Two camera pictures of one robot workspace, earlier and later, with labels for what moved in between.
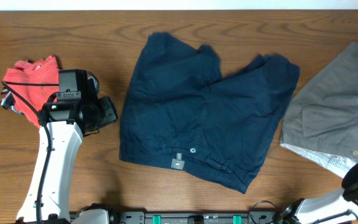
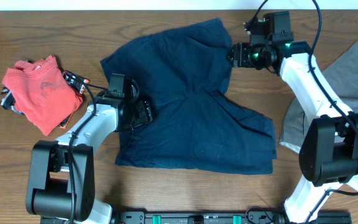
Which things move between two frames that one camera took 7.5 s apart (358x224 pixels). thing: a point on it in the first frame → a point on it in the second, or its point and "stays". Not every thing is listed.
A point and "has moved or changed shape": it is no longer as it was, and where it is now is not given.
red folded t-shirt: x=45 y=71 stays
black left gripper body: x=106 y=114 → x=141 y=115
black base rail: x=191 y=217 stays
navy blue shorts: x=179 y=109 has moved or changed shape
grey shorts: x=332 y=117 stays
